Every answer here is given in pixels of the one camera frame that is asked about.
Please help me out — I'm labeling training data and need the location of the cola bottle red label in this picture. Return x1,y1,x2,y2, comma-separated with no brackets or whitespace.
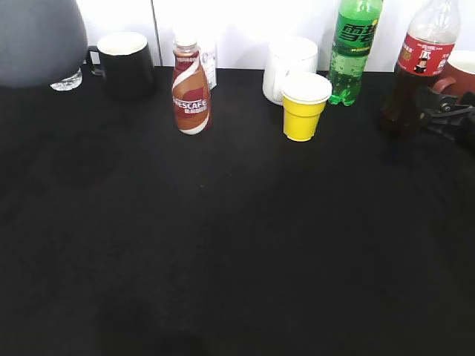
380,0,462,139

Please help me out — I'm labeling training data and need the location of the small white carton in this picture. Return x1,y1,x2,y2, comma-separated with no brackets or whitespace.
199,41,217,90

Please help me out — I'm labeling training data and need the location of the black mug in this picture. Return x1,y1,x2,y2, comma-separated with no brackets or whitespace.
86,32,156,100

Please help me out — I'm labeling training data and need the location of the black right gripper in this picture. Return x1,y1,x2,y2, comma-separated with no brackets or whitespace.
414,87,474,148

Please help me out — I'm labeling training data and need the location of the nescafe coffee bottle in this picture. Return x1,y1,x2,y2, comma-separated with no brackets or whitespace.
171,27,211,135

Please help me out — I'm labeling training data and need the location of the red mug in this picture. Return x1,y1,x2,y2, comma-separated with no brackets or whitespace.
431,50,475,102

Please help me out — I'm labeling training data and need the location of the clear water bottle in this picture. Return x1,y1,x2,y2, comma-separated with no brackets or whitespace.
50,68,82,91

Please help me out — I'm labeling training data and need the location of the yellow paper cup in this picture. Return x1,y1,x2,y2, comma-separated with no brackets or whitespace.
281,72,333,142

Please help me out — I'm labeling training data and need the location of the white mug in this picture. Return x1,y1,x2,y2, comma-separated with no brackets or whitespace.
262,36,318,105

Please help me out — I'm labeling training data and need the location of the green sprite bottle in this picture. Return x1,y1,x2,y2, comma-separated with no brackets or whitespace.
327,0,383,106

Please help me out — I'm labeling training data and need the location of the grey mug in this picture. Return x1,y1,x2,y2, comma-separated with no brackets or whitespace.
1,1,88,88

